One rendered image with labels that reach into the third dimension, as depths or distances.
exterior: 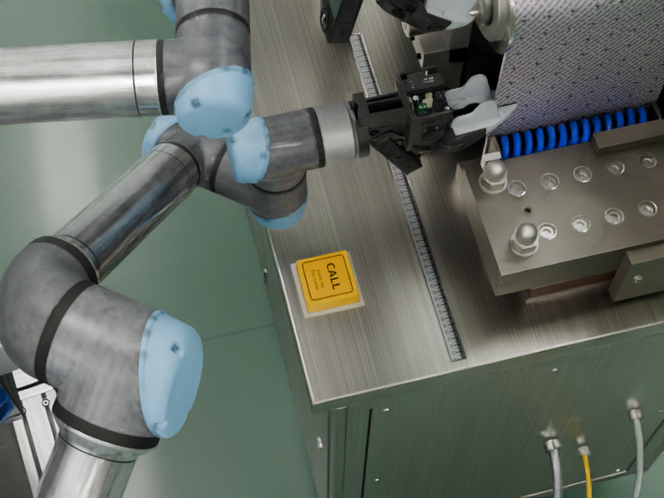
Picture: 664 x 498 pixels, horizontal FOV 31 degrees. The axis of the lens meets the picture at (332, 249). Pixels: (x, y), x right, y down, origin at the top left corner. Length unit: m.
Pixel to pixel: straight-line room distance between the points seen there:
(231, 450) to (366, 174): 0.94
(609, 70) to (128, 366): 0.72
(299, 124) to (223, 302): 1.20
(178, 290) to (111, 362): 1.42
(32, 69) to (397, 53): 0.76
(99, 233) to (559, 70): 0.59
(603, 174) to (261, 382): 1.15
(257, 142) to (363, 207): 0.28
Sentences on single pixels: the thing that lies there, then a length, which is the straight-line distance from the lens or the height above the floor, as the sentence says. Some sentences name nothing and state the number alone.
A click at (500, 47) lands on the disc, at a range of 1.45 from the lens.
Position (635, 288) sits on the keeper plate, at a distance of 1.62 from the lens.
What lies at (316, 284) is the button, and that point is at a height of 0.92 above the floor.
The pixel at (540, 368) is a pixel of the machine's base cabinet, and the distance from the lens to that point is 1.67.
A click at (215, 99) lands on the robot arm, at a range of 1.15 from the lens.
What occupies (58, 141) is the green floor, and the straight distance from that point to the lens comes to 2.87.
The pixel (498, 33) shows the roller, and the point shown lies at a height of 1.25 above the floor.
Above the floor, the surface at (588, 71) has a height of 1.14.
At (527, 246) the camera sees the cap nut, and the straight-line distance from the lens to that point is 1.50.
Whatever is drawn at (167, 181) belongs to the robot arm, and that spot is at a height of 1.09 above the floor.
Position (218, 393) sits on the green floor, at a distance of 2.53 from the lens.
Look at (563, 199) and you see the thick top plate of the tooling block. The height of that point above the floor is 1.03.
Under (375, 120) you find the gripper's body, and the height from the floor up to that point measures 1.15.
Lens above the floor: 2.36
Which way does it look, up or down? 62 degrees down
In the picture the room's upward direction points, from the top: 1 degrees clockwise
